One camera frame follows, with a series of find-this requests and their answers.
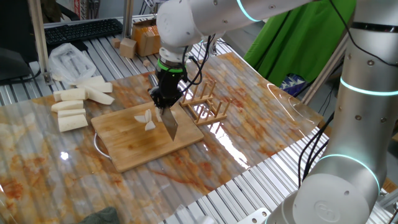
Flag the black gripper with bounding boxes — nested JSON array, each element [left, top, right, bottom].
[[149, 70, 188, 109]]

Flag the long white radish chunk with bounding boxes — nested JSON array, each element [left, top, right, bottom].
[[83, 86, 116, 106]]

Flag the wooden peg dish rack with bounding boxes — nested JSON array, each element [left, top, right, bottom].
[[181, 80, 233, 127]]

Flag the wooden cutting board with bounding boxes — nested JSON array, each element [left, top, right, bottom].
[[90, 98, 205, 174]]

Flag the taped cardboard box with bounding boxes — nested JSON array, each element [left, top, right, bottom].
[[131, 17, 162, 57]]

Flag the large wooden block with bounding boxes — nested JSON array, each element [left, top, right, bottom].
[[119, 37, 137, 59]]

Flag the clear plastic bag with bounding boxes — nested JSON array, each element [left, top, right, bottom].
[[48, 42, 97, 85]]

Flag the black computer keyboard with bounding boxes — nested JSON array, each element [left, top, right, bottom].
[[44, 18, 124, 46]]

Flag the marble pattern plastic mat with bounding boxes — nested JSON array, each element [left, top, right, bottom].
[[0, 52, 324, 224]]

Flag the blue white patterned bag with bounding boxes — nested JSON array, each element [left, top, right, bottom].
[[279, 73, 309, 97]]

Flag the grey green rag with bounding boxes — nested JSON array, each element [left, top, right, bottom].
[[79, 206, 121, 224]]

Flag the green cloth backdrop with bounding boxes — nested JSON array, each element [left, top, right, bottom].
[[243, 0, 357, 88]]

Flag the black computer monitor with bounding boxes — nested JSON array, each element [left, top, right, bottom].
[[0, 0, 43, 85]]

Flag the green wrist adapter ring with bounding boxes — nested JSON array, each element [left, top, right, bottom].
[[157, 58, 187, 74]]

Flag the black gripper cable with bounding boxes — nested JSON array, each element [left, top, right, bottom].
[[180, 34, 217, 94]]

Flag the metal wire board handle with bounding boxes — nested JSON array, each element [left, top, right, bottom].
[[93, 132, 112, 160]]

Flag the aluminium frame post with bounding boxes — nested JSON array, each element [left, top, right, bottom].
[[300, 32, 349, 105], [122, 0, 135, 40], [27, 0, 54, 85]]

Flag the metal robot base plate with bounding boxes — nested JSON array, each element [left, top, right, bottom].
[[238, 207, 271, 224]]

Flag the black cable bundle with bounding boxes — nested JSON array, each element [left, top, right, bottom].
[[297, 111, 335, 190]]

